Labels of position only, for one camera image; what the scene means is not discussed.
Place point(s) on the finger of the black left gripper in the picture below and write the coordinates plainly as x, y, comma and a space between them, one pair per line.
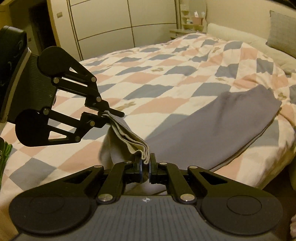
67, 74
48, 127

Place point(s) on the folded clothes stack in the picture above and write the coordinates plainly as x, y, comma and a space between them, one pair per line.
5, 151

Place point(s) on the wooden door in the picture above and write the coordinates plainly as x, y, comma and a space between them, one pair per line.
34, 18

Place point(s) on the grey knitted pillow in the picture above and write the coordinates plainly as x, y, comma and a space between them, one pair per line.
282, 33

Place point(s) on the grey fleece garment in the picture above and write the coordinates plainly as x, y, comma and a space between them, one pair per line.
210, 138

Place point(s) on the bedside shelf with items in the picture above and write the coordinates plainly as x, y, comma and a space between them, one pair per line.
184, 22

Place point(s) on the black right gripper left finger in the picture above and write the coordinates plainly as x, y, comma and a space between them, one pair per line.
62, 205

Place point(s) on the cream bed headboard cushion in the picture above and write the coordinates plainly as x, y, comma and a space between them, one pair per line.
286, 62

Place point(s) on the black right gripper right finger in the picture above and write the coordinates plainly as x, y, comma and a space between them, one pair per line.
225, 204

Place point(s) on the white wardrobe doors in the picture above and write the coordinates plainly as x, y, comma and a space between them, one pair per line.
87, 29

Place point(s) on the checkered pink grey quilt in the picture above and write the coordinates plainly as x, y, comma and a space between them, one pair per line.
157, 86

